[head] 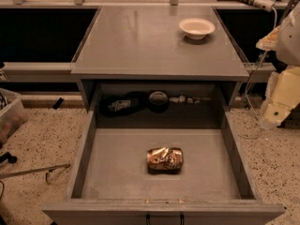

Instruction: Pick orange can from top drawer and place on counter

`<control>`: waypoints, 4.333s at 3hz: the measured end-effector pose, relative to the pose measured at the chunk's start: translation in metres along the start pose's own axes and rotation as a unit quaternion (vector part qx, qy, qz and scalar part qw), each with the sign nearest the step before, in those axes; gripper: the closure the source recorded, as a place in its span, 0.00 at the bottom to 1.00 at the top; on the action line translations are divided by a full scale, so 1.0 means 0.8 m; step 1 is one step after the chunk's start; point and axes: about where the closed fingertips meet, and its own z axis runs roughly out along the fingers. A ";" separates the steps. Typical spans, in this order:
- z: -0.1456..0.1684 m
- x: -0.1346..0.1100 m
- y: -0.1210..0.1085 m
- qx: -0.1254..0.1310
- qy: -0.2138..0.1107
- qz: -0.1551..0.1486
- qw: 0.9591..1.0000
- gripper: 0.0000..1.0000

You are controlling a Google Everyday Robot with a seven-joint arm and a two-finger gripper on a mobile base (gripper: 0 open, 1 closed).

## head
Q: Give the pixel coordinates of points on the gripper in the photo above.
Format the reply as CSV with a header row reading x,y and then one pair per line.
x,y
290,44

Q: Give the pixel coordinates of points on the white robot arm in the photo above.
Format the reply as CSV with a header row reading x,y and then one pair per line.
x,y
288,48

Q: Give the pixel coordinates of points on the grey counter cabinet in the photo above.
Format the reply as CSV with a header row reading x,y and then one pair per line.
x,y
140,48

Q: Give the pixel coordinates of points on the black bag behind drawer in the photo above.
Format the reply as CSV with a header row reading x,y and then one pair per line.
x,y
130,103

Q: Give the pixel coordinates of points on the open grey top drawer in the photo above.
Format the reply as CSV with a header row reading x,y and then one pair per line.
x,y
111,184

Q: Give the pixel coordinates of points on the white paper bowl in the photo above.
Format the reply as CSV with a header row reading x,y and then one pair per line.
x,y
197,29

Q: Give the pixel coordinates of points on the crumpled white wrappers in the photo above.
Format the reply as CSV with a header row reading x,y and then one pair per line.
x,y
188,100

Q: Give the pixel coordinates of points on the round tape roll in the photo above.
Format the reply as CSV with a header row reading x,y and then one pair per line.
x,y
158,102

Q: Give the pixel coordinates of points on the small black floor block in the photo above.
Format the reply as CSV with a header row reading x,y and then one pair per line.
x,y
58,103

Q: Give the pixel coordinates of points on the metal grabber stick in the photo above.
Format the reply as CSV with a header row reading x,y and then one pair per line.
x,y
38,175

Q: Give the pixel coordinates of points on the clear plastic storage bin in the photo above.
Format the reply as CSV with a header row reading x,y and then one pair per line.
x,y
12,113

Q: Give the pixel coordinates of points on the black drawer handle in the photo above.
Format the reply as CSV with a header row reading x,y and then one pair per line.
x,y
152,220

